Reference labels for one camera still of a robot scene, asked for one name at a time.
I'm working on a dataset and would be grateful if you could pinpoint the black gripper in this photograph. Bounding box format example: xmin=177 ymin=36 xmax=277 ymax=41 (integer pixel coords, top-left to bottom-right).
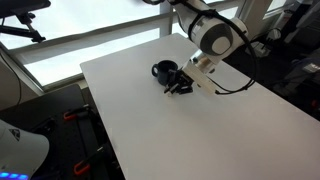
xmin=163 ymin=69 xmax=195 ymax=98

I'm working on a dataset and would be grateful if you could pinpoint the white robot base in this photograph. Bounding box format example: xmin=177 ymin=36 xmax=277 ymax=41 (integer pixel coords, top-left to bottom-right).
xmin=0 ymin=119 xmax=50 ymax=180

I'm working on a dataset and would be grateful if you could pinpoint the dark blue-green mug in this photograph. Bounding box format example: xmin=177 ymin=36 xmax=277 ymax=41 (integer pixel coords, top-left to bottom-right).
xmin=151 ymin=59 xmax=180 ymax=86

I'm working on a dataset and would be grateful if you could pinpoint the white adapter box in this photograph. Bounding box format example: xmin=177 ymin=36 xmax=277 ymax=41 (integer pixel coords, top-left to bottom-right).
xmin=248 ymin=39 xmax=272 ymax=60

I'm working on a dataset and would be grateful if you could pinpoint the grey padded chair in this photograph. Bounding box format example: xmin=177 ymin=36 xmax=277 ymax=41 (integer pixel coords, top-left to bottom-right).
xmin=273 ymin=49 xmax=320 ymax=101

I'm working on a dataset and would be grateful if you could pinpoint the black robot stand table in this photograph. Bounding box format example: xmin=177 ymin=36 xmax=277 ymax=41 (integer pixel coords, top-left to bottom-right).
xmin=0 ymin=83 xmax=126 ymax=180

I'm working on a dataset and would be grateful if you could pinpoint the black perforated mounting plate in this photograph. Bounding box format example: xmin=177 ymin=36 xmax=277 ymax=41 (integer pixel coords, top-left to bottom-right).
xmin=29 ymin=109 xmax=111 ymax=180

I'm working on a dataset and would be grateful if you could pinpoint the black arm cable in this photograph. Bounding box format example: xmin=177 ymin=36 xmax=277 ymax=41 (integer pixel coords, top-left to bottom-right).
xmin=186 ymin=8 xmax=260 ymax=96

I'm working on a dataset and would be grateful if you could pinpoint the grey window frame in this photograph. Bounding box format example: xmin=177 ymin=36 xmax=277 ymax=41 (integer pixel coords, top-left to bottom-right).
xmin=0 ymin=0 xmax=320 ymax=93

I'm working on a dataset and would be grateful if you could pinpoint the black clamp orange handle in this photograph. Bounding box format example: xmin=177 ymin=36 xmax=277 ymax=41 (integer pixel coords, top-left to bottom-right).
xmin=73 ymin=143 xmax=114 ymax=176
xmin=63 ymin=104 xmax=92 ymax=122

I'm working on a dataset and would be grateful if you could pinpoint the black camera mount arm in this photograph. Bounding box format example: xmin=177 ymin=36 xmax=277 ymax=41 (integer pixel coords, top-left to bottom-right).
xmin=0 ymin=0 xmax=52 ymax=44

